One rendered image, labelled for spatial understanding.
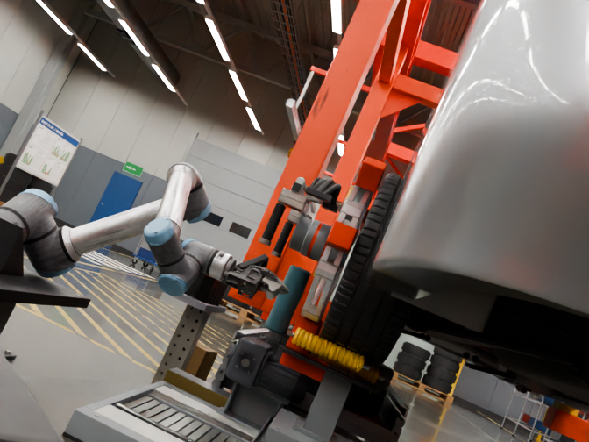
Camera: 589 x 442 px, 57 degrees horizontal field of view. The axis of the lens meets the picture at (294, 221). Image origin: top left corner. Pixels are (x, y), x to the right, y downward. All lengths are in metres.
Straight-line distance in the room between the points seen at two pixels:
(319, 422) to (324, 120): 1.35
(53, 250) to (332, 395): 1.19
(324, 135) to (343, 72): 0.32
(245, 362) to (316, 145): 1.03
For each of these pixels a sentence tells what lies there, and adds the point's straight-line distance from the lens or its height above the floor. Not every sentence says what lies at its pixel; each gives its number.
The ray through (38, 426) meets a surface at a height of 0.34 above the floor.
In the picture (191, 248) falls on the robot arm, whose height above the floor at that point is 0.63.
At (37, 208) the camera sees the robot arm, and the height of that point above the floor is 0.55.
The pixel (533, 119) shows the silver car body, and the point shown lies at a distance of 1.06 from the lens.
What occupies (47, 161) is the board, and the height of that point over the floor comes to 1.19.
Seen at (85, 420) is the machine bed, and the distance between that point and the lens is 1.75.
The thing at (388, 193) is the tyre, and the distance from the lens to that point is 1.77.
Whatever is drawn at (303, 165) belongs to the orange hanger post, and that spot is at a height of 1.20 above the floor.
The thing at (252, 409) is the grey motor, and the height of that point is 0.13.
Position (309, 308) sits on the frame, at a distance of 1.85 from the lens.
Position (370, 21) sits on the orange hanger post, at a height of 1.99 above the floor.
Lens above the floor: 0.60
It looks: 8 degrees up
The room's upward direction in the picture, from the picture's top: 24 degrees clockwise
